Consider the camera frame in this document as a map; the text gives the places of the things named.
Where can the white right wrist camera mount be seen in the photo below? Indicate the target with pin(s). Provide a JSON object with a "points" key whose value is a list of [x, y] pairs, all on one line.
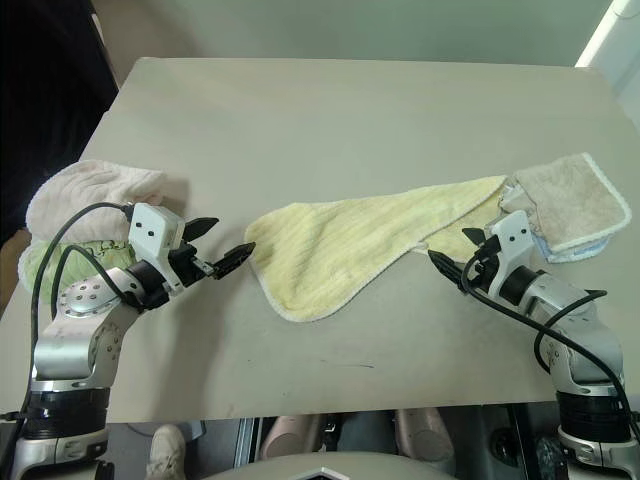
{"points": [[515, 232]]}

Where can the light blue cloth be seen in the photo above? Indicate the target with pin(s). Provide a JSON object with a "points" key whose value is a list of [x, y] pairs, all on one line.
{"points": [[565, 256]]}

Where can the yellow striped towel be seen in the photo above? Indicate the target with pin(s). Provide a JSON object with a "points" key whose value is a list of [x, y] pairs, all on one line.
{"points": [[340, 240]]}

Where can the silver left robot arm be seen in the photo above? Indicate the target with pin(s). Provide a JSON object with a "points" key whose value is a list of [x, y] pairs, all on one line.
{"points": [[75, 345]]}

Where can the grey metal table leg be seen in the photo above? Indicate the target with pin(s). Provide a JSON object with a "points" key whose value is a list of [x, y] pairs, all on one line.
{"points": [[248, 440]]}

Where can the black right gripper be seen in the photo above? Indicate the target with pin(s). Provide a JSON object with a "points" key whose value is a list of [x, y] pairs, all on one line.
{"points": [[491, 252]]}

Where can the beige folded towel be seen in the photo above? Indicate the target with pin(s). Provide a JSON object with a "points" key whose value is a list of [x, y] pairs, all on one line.
{"points": [[570, 200]]}

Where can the grey robot torso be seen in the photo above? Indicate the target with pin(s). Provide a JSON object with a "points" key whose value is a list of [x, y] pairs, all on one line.
{"points": [[260, 470]]}

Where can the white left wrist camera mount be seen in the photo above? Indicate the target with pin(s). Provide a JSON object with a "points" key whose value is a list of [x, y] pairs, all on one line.
{"points": [[150, 230]]}

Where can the white sneaker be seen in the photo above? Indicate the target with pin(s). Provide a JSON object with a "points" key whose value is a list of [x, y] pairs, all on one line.
{"points": [[167, 450]]}

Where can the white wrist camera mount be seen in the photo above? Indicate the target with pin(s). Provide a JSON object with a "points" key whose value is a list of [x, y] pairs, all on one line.
{"points": [[150, 230], [515, 232]]}

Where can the green printed towel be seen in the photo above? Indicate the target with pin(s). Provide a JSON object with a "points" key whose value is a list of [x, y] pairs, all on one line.
{"points": [[105, 252]]}

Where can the pink crumpled towel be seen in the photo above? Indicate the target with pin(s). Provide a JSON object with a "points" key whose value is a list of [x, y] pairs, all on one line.
{"points": [[100, 185]]}

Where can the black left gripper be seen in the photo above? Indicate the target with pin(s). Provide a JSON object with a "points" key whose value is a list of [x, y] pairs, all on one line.
{"points": [[189, 266]]}

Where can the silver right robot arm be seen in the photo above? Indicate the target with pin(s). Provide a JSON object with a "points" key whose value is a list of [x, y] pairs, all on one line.
{"points": [[590, 340]]}

